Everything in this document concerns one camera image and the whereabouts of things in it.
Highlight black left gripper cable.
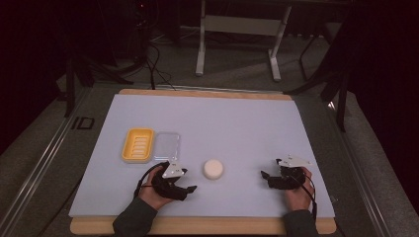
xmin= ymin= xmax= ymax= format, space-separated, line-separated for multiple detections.
xmin=132 ymin=160 xmax=170 ymax=199

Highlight wooden table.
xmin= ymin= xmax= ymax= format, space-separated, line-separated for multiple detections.
xmin=69 ymin=88 xmax=338 ymax=236

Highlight black floor cables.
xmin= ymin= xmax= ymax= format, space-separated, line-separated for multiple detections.
xmin=143 ymin=40 xmax=178 ymax=91

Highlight clear plastic container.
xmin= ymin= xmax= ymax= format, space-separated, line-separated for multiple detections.
xmin=152 ymin=131 xmax=182 ymax=163

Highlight white table mat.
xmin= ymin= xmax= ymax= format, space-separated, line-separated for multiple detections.
xmin=68 ymin=93 xmax=336 ymax=219

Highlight black metal stand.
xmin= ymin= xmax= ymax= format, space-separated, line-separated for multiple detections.
xmin=284 ymin=23 xmax=351 ymax=133
xmin=63 ymin=53 xmax=135 ymax=119

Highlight aluminium floor rail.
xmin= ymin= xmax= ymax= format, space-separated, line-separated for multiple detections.
xmin=323 ymin=100 xmax=393 ymax=237
xmin=0 ymin=86 xmax=94 ymax=237

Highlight white metal stand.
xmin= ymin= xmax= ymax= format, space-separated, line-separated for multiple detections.
xmin=195 ymin=0 xmax=293 ymax=83

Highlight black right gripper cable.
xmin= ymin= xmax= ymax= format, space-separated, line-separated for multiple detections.
xmin=295 ymin=171 xmax=318 ymax=222

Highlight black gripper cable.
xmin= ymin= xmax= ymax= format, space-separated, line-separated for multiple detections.
xmin=132 ymin=160 xmax=170 ymax=199
xmin=295 ymin=171 xmax=318 ymax=222

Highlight person's right hand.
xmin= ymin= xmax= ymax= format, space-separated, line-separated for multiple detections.
xmin=284 ymin=166 xmax=314 ymax=212

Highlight yellow soap dish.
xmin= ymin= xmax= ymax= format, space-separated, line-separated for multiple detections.
xmin=121 ymin=126 xmax=156 ymax=165

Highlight dark curtain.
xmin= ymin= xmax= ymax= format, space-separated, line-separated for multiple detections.
xmin=0 ymin=0 xmax=72 ymax=155
xmin=345 ymin=0 xmax=419 ymax=215

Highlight round white soap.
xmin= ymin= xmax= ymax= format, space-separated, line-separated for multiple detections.
xmin=203 ymin=158 xmax=225 ymax=181

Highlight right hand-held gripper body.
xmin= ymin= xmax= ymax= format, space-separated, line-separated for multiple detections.
xmin=268 ymin=154 xmax=312 ymax=191

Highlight person's left hand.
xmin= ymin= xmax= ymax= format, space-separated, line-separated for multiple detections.
xmin=137 ymin=165 xmax=176 ymax=211

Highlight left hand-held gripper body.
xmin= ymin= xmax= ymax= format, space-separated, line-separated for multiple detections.
xmin=151 ymin=159 xmax=190 ymax=201

